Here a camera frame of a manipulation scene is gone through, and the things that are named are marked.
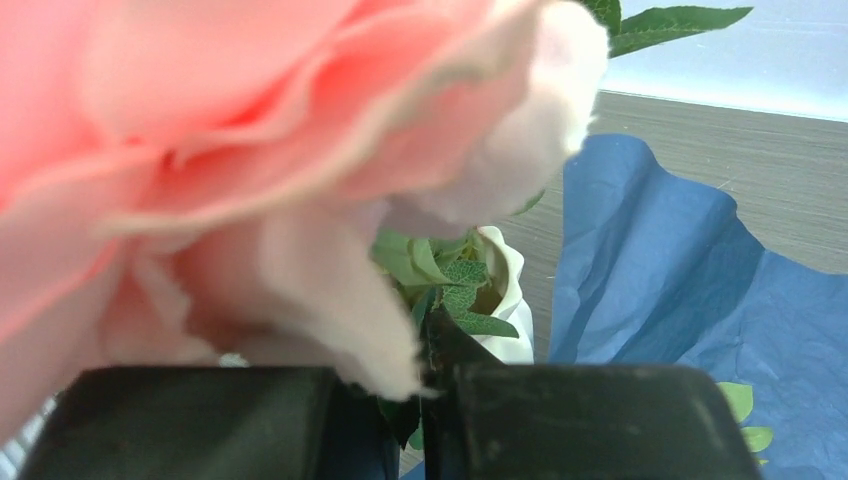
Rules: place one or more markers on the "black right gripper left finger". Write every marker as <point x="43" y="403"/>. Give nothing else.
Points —
<point x="212" y="423"/>

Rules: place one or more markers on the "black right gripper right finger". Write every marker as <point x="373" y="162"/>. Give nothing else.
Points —
<point x="497" y="421"/>

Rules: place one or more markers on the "blue wrapping paper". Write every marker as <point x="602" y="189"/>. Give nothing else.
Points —
<point x="658" y="270"/>

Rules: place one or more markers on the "pink flower bouquet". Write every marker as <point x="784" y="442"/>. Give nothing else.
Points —
<point x="185" y="179"/>

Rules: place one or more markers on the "white ribbed vase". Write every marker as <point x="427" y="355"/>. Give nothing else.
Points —
<point x="505" y="265"/>

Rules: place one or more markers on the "fallen green leaf sprig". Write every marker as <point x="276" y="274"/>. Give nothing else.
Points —
<point x="740" y="398"/>

